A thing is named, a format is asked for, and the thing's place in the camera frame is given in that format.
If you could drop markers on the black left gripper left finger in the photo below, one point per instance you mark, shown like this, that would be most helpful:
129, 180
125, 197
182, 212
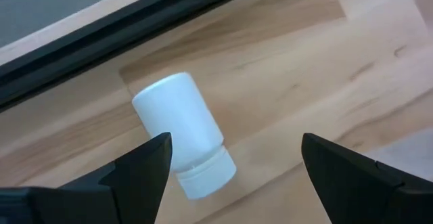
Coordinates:
118, 190

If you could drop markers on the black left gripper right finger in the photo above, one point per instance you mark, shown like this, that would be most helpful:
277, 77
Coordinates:
358, 190

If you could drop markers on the white pill bottle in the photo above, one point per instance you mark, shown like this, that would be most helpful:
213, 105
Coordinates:
179, 115

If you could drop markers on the black aluminium frame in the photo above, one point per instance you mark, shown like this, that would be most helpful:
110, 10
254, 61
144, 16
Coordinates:
101, 44

